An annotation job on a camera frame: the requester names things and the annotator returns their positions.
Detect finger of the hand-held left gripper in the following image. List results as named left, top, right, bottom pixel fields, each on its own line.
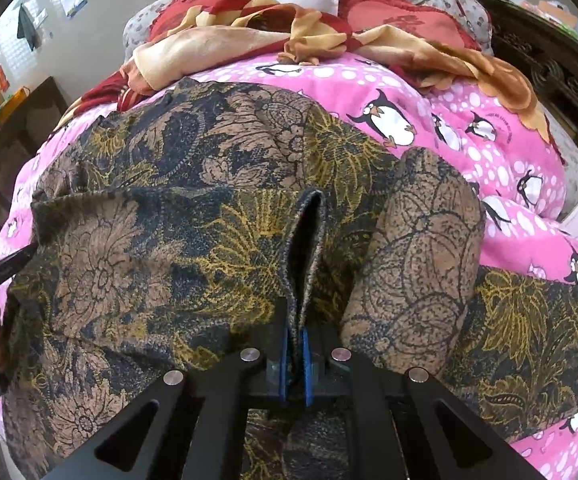
left=0, top=242, right=39, bottom=318

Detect dark hanging cloth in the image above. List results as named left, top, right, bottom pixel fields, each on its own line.
left=16, top=5, right=40, bottom=52

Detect dark wooden table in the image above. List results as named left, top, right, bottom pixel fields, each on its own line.
left=0, top=77, right=70, bottom=243

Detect pink penguin print blanket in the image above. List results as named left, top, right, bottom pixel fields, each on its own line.
left=0, top=52, right=578, bottom=480

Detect yellow box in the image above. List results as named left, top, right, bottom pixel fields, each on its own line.
left=0, top=86, right=31, bottom=118

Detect red and beige blanket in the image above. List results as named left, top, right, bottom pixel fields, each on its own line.
left=52, top=0, right=564, bottom=161

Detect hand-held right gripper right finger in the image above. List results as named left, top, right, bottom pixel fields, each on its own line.
left=299, top=327, right=546, bottom=480

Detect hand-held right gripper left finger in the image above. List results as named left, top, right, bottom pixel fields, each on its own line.
left=44, top=301, right=295, bottom=480

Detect dark carved wooden headboard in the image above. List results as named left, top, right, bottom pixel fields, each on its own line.
left=474, top=0, right=578, bottom=183

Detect brown batik patterned garment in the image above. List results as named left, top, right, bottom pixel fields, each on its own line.
left=0, top=77, right=578, bottom=480

